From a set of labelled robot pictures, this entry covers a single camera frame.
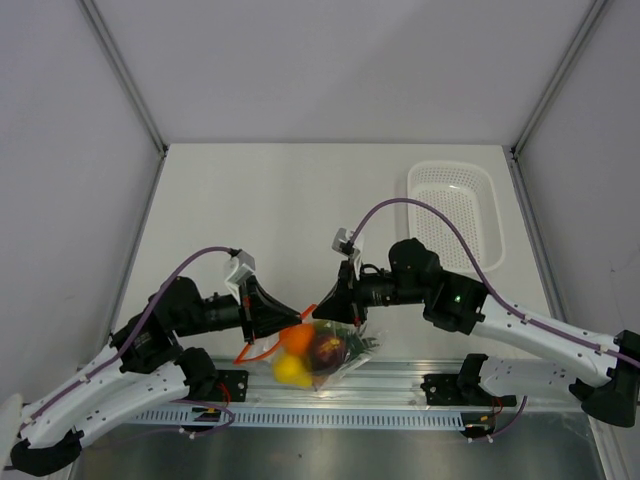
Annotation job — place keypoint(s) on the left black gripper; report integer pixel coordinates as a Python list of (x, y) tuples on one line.
[(269, 315)]

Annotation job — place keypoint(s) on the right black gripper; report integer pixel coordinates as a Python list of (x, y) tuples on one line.
[(342, 303)]

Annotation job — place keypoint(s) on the toy pineapple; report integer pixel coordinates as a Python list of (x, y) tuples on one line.
[(358, 342)]

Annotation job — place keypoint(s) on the orange fruit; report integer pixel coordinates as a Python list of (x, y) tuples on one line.
[(296, 340)]

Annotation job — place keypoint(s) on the dark red apple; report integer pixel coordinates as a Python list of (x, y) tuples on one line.
[(327, 353)]

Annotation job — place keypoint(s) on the clear zip top bag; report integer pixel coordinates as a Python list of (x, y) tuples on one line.
[(261, 354)]

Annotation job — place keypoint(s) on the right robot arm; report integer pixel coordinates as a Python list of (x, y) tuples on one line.
[(599, 371)]

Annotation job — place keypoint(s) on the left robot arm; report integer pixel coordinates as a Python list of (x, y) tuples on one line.
[(141, 367)]

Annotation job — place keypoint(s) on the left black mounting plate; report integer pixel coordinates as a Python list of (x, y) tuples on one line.
[(231, 387)]

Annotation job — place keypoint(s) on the black mounting plate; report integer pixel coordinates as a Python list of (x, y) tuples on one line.
[(457, 390), (231, 387)]

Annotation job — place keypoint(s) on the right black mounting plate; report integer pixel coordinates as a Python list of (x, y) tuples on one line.
[(457, 390)]

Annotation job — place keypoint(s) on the white perforated basket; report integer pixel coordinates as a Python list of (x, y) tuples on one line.
[(465, 194)]

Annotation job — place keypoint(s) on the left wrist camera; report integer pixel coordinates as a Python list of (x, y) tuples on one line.
[(237, 270)]

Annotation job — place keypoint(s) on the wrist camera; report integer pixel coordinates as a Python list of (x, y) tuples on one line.
[(237, 270), (350, 245)]

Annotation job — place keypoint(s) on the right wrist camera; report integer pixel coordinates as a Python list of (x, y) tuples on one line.
[(350, 245)]

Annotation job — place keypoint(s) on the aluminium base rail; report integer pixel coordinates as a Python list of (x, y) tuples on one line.
[(386, 385)]

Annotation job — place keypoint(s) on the white slotted cable duct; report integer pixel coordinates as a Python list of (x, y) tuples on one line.
[(192, 416)]

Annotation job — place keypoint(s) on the left aluminium frame post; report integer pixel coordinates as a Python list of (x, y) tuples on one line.
[(114, 57)]

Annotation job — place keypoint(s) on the aluminium frame post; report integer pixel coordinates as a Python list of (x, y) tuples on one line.
[(114, 57), (570, 57)]

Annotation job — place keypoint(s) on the right aluminium frame post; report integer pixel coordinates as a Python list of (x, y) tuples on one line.
[(570, 57)]

